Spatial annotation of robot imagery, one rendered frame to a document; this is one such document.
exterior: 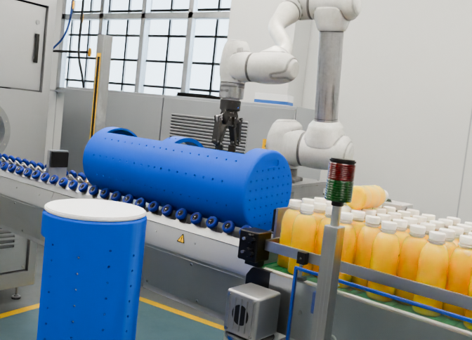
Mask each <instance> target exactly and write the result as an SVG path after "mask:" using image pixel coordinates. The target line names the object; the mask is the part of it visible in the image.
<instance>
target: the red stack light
mask: <svg viewBox="0 0 472 340"><path fill-rule="evenodd" d="M355 170H356V165H355V164H339V163H335V162H329V166H328V172H327V178H329V179H332V180H337V181H349V182H353V181H354V180H355V179H354V178H355Z"/></svg>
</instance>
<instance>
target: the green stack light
mask: <svg viewBox="0 0 472 340"><path fill-rule="evenodd" d="M353 186H354V182H349V181H337V180H332V179H329V178H327V182H326V189H325V196H324V198H325V199H326V200H329V201H333V202H342V203H351V202H352V196H353Z"/></svg>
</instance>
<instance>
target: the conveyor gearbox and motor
mask: <svg viewBox="0 0 472 340"><path fill-rule="evenodd" d="M280 297H281V294H280V293H279V292H276V291H274V290H271V289H268V288H265V287H262V286H260V285H256V284H254V283H247V284H245V285H240V286H237V287H232V288H229V289H228V295H227V302H226V309H225V321H224V330H225V337H226V338H227V339H228V340H275V335H274V334H275V333H276V331H277V321H278V314H279V308H280Z"/></svg>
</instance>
